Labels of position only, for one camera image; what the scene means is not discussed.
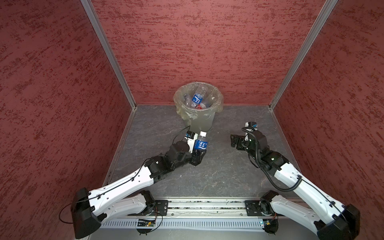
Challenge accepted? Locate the blue label bottle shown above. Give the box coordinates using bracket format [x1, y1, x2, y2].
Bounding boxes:
[192, 84, 208, 107]
[207, 93, 218, 107]
[194, 131, 208, 151]

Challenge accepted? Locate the clear bottle red label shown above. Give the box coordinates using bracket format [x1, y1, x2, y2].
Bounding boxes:
[195, 103, 207, 110]

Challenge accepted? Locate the clear purple tinted bottle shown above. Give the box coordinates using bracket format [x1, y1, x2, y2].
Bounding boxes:
[183, 94, 194, 108]

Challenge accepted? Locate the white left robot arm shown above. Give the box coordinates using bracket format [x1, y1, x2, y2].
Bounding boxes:
[71, 141, 207, 239]

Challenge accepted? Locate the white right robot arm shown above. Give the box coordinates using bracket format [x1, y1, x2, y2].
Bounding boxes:
[231, 127, 361, 240]

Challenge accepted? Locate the grey mesh waste bin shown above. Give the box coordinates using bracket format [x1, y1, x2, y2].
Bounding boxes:
[173, 82, 224, 135]

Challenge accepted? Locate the translucent green bin liner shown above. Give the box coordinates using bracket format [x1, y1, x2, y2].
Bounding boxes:
[173, 82, 224, 121]

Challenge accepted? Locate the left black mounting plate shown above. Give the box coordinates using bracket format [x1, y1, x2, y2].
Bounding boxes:
[151, 200, 169, 217]

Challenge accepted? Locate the black mounting plate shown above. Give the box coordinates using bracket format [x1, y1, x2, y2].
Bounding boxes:
[245, 200, 282, 218]
[151, 200, 169, 217]

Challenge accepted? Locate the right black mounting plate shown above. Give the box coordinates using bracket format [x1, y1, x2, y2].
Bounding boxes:
[245, 200, 282, 218]

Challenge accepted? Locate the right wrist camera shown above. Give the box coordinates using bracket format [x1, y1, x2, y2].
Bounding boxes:
[245, 122, 258, 141]

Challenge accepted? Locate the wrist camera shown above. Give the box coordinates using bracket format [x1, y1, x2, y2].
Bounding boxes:
[185, 131, 199, 154]
[245, 122, 258, 141]

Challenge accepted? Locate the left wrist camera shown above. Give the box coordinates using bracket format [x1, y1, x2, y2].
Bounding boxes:
[185, 131, 199, 154]

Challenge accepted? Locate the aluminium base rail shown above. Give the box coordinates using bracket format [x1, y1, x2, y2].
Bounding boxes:
[86, 197, 328, 219]

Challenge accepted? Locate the white slotted cable duct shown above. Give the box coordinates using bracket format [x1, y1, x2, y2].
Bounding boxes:
[101, 218, 265, 232]

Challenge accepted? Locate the right aluminium corner post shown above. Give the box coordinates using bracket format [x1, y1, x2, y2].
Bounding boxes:
[269, 0, 338, 112]

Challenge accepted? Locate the aluminium corner post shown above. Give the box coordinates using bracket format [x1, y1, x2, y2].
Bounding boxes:
[81, 0, 137, 111]
[269, 0, 338, 112]

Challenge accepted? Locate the left aluminium corner post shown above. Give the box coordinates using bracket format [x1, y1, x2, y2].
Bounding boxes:
[81, 0, 137, 111]

